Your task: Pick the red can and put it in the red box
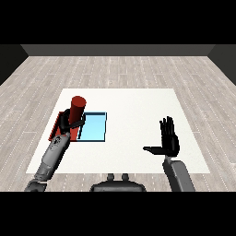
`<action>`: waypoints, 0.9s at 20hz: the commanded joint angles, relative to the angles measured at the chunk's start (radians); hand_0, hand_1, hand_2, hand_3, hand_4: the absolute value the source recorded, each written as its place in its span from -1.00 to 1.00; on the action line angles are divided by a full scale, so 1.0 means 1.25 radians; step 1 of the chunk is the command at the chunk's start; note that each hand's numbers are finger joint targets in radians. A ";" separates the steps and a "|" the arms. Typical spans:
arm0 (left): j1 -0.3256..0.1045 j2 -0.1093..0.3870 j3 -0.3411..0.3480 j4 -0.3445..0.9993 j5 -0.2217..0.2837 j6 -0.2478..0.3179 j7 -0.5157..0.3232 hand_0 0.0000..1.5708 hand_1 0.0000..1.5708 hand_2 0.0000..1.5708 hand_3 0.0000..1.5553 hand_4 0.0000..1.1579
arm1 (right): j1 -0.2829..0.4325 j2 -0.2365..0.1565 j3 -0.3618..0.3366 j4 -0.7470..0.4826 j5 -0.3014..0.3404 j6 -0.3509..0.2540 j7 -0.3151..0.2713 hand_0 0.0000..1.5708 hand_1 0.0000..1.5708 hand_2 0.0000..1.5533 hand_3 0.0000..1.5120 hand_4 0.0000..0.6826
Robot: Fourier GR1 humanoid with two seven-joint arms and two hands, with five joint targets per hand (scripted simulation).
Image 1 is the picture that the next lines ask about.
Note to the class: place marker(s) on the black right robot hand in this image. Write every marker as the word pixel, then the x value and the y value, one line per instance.
pixel 170 142

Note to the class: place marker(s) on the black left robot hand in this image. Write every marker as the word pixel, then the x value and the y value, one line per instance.
pixel 64 123

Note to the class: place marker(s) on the red can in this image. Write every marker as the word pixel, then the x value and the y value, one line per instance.
pixel 76 109

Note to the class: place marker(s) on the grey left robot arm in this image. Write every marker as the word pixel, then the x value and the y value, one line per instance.
pixel 50 159

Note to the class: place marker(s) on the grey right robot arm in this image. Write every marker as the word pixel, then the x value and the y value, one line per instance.
pixel 179 174

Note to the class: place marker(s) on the red shallow open box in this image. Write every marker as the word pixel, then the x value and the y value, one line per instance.
pixel 58 129

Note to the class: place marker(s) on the light blue shallow open box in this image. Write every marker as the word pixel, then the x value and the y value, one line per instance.
pixel 93 127

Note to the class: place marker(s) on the dark grey robot body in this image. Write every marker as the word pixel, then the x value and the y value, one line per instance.
pixel 118 185

